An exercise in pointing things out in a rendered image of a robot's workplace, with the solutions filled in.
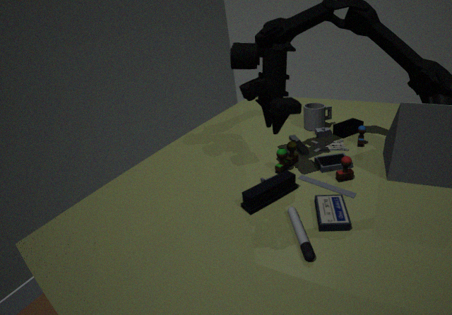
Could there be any grey flat bar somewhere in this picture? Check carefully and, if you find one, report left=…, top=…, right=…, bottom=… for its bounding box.
left=298, top=174, right=356, bottom=198

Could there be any grey mug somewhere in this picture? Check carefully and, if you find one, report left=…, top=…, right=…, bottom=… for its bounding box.
left=304, top=102, right=332, bottom=131

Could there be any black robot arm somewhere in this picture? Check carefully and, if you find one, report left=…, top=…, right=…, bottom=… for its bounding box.
left=230, top=0, right=452, bottom=105

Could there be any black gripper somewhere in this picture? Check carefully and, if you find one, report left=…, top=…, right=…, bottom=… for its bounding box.
left=255, top=69, right=302, bottom=134

